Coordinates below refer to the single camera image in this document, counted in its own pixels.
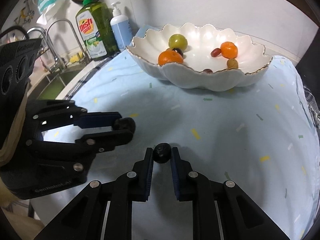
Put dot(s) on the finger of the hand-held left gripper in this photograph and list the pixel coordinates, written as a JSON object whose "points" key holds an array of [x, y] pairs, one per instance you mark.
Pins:
{"points": [[107, 140], [97, 119]]}

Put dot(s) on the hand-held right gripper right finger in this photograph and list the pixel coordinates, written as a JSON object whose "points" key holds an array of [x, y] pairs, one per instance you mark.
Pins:
{"points": [[175, 172]]}

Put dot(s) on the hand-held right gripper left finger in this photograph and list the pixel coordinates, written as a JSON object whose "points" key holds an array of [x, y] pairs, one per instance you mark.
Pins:
{"points": [[149, 172]]}

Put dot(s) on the dark purple plum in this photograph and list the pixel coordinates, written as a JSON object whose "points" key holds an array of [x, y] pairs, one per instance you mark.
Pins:
{"points": [[125, 125], [162, 152], [178, 51]]}

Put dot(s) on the large orange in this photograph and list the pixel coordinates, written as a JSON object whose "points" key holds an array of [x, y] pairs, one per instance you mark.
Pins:
{"points": [[170, 57]]}

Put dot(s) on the white scalloped ceramic bowl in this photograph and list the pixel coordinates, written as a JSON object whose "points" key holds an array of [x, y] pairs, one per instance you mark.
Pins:
{"points": [[200, 80]]}

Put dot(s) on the red plum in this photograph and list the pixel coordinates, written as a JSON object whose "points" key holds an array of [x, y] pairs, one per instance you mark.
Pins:
{"points": [[207, 71], [215, 52]]}

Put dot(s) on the yellow-brown plum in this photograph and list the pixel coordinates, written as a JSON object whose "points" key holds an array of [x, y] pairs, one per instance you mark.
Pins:
{"points": [[232, 63]]}

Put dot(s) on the person's left forearm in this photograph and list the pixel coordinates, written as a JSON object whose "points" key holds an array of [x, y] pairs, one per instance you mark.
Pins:
{"points": [[15, 140]]}

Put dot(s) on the steel kitchen sink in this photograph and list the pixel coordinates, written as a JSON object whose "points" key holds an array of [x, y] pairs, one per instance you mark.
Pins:
{"points": [[60, 80]]}

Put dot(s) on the light blue speckled cloth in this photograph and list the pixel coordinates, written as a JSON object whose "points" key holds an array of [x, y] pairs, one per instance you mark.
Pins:
{"points": [[212, 130]]}

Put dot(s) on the yellow sponge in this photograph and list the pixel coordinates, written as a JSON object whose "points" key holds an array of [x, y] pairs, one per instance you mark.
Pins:
{"points": [[75, 58]]}

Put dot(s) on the steel lever faucet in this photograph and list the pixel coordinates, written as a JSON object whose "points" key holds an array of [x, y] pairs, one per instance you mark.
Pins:
{"points": [[53, 55]]}

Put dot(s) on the gooseneck steel faucet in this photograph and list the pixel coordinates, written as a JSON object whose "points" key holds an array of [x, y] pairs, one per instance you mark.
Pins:
{"points": [[75, 35]]}

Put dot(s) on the green dish soap bottle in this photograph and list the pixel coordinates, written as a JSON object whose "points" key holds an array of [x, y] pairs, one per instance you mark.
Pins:
{"points": [[97, 30]]}

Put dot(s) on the white blue pump bottle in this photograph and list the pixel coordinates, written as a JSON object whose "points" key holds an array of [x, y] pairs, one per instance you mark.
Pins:
{"points": [[121, 30]]}

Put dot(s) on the green plum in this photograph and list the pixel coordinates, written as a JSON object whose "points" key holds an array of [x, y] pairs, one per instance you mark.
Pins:
{"points": [[178, 42]]}

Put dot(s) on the white teal plastic package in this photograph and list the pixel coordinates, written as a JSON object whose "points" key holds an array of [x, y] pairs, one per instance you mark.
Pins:
{"points": [[50, 2]]}

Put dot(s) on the small orange tangerine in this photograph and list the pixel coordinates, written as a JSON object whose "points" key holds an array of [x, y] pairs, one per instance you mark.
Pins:
{"points": [[228, 49]]}

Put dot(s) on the yellow bicycle wall sticker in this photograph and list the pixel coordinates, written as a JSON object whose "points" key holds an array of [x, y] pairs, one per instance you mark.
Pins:
{"points": [[25, 15]]}

